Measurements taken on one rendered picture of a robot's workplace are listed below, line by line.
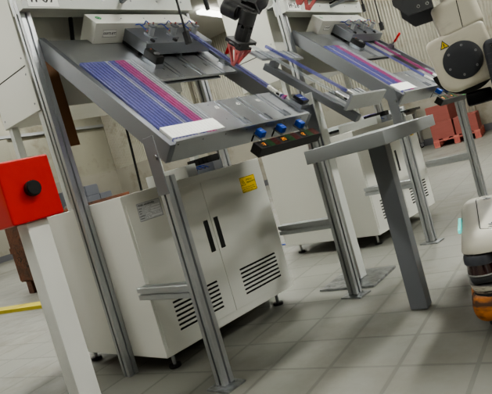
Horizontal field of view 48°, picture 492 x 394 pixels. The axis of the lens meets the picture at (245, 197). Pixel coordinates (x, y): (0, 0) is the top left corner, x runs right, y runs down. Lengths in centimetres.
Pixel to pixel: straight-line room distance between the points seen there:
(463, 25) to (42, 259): 128
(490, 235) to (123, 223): 111
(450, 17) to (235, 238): 108
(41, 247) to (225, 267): 81
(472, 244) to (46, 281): 109
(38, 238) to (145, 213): 49
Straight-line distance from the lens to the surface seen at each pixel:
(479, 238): 153
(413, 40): 1044
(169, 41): 220
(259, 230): 223
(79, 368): 156
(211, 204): 207
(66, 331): 153
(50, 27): 229
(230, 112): 192
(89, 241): 199
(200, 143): 168
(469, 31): 168
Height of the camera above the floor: 62
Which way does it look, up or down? 4 degrees down
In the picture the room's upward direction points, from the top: 16 degrees counter-clockwise
